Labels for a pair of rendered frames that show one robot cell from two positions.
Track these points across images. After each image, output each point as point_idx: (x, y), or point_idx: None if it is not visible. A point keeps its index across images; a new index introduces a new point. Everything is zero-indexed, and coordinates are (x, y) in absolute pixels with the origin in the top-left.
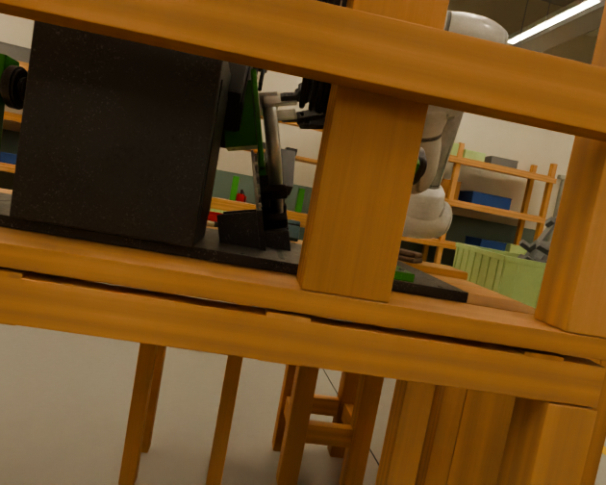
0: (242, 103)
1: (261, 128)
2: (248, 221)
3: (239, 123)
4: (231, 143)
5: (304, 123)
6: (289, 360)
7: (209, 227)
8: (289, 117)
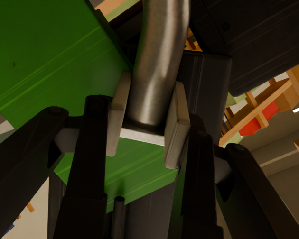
0: (177, 75)
1: (117, 49)
2: None
3: (136, 47)
4: (100, 15)
5: (62, 126)
6: None
7: None
8: (124, 96)
